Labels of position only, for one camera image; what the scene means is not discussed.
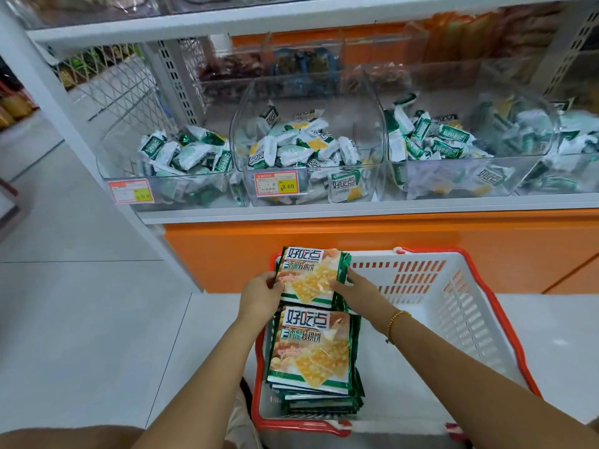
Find tall clear plastic bin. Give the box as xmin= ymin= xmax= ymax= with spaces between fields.
xmin=229 ymin=71 xmax=387 ymax=207

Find wide clear plastic bin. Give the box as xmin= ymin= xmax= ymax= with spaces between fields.
xmin=380 ymin=60 xmax=561 ymax=200

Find pile of dark red snacks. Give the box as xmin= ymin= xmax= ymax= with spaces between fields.
xmin=200 ymin=50 xmax=268 ymax=96

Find person's left hand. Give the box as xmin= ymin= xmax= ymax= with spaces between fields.
xmin=237 ymin=271 xmax=285 ymax=326

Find row of orange snack packets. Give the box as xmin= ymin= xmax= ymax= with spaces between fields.
xmin=406 ymin=10 xmax=502 ymax=63

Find person's right forearm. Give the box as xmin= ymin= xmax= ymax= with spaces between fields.
xmin=374 ymin=311 xmax=599 ymax=449

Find person's left forearm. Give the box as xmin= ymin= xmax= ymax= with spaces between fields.
xmin=132 ymin=313 xmax=281 ymax=449

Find orange shelf base panel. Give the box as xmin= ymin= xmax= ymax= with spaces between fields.
xmin=164 ymin=209 xmax=599 ymax=295

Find bundle of green cracker packs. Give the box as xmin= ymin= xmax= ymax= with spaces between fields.
xmin=274 ymin=246 xmax=353 ymax=310

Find yellow goods on distant shelf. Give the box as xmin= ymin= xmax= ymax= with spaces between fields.
xmin=0 ymin=79 xmax=39 ymax=131

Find small clear plastic bin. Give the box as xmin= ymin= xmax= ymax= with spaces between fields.
xmin=95 ymin=128 xmax=247 ymax=212

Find pile of blue snack packets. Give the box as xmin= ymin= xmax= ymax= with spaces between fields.
xmin=268 ymin=46 xmax=342 ymax=87

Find white basket with red rim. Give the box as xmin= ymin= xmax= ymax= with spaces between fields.
xmin=251 ymin=247 xmax=543 ymax=438

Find stack of green cracker packets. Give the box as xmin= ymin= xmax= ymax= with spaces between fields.
xmin=265 ymin=304 xmax=366 ymax=416

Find orange and yellow price tag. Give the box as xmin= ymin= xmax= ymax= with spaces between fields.
xmin=254 ymin=170 xmax=300 ymax=198

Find person's right hand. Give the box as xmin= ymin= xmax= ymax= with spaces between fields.
xmin=330 ymin=268 xmax=402 ymax=331

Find person's beige shorts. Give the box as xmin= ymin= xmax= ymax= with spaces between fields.
xmin=224 ymin=387 xmax=264 ymax=449

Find gold bead bracelet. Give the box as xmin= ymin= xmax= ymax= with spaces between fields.
xmin=385 ymin=311 xmax=413 ymax=345

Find pile of brown snack packets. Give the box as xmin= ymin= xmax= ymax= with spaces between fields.
xmin=496 ymin=2 xmax=564 ymax=59

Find person's left knee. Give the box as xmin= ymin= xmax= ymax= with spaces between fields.
xmin=0 ymin=424 xmax=146 ymax=449

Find white wire mesh panel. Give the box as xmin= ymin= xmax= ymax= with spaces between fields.
xmin=49 ymin=42 xmax=181 ymax=138

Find white metal shelf unit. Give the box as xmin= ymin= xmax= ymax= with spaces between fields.
xmin=0 ymin=0 xmax=599 ymax=291

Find faded orange price tag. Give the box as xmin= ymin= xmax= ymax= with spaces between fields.
xmin=108 ymin=178 xmax=155 ymax=205

